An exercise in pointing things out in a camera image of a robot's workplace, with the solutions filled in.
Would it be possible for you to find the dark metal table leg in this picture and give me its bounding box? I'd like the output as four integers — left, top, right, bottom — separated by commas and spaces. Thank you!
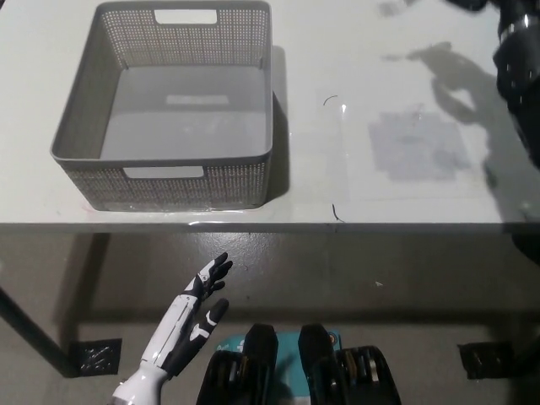
0, 284, 82, 380

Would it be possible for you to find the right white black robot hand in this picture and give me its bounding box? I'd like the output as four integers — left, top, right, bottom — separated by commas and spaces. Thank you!
445, 0, 499, 12

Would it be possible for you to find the gray perforated plastic basket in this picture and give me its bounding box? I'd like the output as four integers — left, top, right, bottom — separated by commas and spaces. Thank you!
49, 1, 273, 212

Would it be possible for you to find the black floor tape patch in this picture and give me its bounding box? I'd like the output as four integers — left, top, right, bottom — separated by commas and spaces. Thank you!
68, 337, 123, 376
456, 342, 516, 383

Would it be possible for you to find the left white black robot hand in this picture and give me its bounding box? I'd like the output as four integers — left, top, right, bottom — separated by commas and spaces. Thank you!
140, 251, 235, 378

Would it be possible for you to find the black rounded object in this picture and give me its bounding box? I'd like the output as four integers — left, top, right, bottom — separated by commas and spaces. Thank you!
509, 231, 540, 269

